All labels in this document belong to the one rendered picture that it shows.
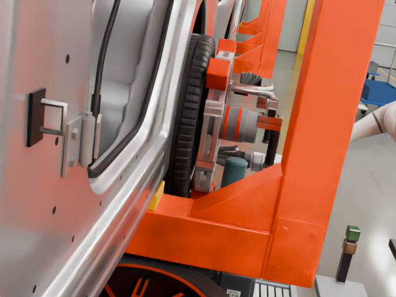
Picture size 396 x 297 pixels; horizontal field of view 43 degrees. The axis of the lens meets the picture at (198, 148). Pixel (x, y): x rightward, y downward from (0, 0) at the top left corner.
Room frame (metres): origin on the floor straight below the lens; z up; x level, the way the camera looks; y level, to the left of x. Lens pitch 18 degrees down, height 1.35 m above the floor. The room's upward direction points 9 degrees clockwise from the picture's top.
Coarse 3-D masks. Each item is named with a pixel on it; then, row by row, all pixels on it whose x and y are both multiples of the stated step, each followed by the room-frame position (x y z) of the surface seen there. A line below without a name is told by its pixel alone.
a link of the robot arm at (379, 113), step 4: (388, 104) 2.09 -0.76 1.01; (392, 104) 2.03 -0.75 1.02; (380, 108) 2.11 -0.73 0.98; (384, 108) 2.07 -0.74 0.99; (376, 112) 2.10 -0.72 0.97; (380, 112) 2.09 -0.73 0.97; (384, 112) 2.04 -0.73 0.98; (376, 116) 2.08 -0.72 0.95; (380, 116) 2.07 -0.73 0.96; (380, 120) 2.07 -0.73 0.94; (380, 124) 2.06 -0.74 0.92; (384, 128) 2.07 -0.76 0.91; (384, 132) 2.08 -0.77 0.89
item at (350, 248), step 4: (344, 240) 1.57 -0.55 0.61; (344, 244) 1.56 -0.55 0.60; (348, 244) 1.55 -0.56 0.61; (352, 244) 1.55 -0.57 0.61; (356, 244) 1.55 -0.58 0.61; (344, 248) 1.55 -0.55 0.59; (348, 248) 1.55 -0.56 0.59; (352, 248) 1.55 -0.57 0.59; (356, 248) 1.55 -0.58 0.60; (344, 252) 1.55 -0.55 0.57; (348, 252) 1.55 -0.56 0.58; (352, 252) 1.55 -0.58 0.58
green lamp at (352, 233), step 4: (348, 228) 1.57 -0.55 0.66; (352, 228) 1.56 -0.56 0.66; (356, 228) 1.57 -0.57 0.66; (348, 232) 1.55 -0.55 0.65; (352, 232) 1.55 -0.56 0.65; (356, 232) 1.55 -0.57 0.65; (360, 232) 1.55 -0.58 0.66; (348, 236) 1.55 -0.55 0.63; (352, 236) 1.55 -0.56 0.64; (356, 236) 1.55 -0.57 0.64; (356, 240) 1.55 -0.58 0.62
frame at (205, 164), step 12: (228, 60) 1.86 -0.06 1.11; (204, 108) 1.72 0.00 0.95; (216, 108) 1.71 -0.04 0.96; (204, 120) 1.72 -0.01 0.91; (216, 120) 1.71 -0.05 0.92; (204, 132) 1.71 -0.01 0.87; (216, 132) 1.71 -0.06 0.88; (204, 144) 1.74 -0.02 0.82; (216, 144) 1.74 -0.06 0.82; (204, 156) 1.73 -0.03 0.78; (216, 156) 2.11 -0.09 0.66; (204, 168) 1.72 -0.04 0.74; (204, 180) 1.88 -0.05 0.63
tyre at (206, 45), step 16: (192, 48) 1.83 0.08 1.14; (208, 48) 1.85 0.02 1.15; (192, 64) 1.77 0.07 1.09; (192, 80) 1.72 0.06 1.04; (192, 96) 1.69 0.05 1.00; (176, 112) 1.67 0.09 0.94; (192, 112) 1.67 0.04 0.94; (176, 128) 1.67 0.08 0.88; (192, 128) 1.67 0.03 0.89; (176, 144) 1.67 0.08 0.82; (192, 144) 1.69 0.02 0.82; (176, 160) 1.67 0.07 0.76; (176, 176) 1.70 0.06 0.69; (192, 176) 1.99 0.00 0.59; (176, 192) 1.78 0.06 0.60
